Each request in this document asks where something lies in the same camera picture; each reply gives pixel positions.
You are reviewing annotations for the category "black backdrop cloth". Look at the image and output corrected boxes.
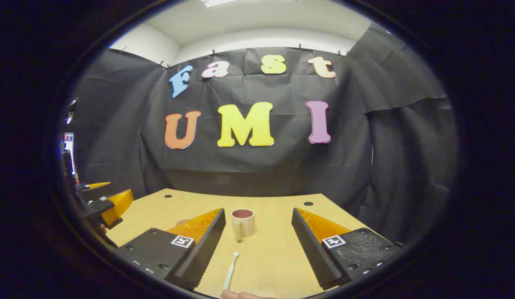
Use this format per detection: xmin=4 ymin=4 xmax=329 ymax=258
xmin=68 ymin=21 xmax=459 ymax=245

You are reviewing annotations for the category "beige cup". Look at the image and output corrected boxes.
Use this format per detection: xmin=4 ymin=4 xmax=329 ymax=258
xmin=231 ymin=208 xmax=256 ymax=242

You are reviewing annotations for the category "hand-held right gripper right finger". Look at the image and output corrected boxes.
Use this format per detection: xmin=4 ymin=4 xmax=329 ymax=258
xmin=291 ymin=208 xmax=404 ymax=291

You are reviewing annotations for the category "white toothbrush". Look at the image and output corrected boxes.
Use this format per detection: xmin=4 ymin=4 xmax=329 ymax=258
xmin=222 ymin=252 xmax=240 ymax=291

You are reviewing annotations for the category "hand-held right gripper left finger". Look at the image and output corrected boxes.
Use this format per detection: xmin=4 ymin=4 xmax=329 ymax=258
xmin=114 ymin=208 xmax=227 ymax=291

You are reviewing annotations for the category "wooden desktop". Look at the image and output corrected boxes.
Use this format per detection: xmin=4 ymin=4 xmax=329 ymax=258
xmin=106 ymin=189 xmax=401 ymax=299

